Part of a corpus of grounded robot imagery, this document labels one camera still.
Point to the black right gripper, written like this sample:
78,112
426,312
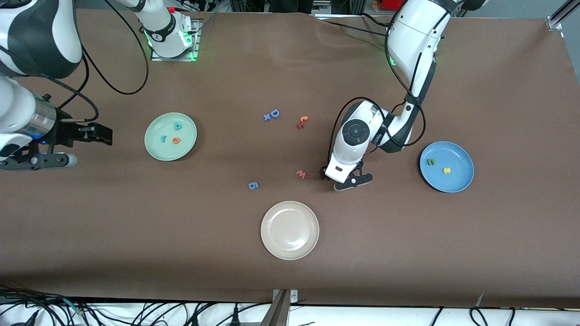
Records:
67,134

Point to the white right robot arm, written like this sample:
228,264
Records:
163,31

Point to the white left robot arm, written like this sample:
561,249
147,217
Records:
417,31

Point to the pink foam letter w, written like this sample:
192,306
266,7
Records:
301,174

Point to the beige plate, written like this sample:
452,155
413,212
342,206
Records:
290,231

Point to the blue foam letter D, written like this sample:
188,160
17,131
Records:
273,113

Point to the pale green plate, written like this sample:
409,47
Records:
170,151

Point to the brown table cover sheet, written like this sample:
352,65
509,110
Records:
136,226

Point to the blue plate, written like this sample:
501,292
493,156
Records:
457,154

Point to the red box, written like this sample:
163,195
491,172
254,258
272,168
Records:
389,4

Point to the white paper scrap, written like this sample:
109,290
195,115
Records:
480,297

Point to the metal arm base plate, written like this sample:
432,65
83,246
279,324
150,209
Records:
172,59

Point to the grey metal bracket post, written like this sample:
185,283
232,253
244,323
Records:
281,308

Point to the aluminium frame profile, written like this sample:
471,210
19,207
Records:
553,22

